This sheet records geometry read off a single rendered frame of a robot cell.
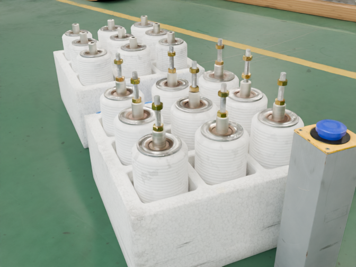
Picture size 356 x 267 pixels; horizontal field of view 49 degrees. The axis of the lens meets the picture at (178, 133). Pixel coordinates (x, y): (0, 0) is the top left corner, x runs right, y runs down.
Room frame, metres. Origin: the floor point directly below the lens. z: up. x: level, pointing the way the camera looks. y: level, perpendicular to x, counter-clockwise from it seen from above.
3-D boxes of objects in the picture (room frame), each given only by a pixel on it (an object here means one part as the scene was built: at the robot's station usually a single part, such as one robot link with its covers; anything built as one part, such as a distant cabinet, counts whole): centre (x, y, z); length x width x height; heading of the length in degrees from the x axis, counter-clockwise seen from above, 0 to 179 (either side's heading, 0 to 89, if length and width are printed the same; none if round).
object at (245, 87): (0.76, -0.14, 0.26); 0.02 x 0.02 x 0.03
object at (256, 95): (0.76, -0.14, 0.25); 0.08 x 0.08 x 0.01
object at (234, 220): (0.71, -0.03, 0.09); 0.39 x 0.39 x 0.18; 22
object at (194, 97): (0.71, -0.03, 0.26); 0.02 x 0.02 x 0.03
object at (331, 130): (0.47, -0.21, 0.32); 0.04 x 0.04 x 0.02
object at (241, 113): (0.76, -0.14, 0.16); 0.10 x 0.10 x 0.18
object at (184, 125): (0.71, -0.03, 0.16); 0.10 x 0.10 x 0.18
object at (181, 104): (0.71, -0.03, 0.25); 0.08 x 0.08 x 0.01
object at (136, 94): (0.67, 0.08, 0.30); 0.01 x 0.01 x 0.08
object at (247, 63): (0.76, -0.14, 0.31); 0.01 x 0.01 x 0.08
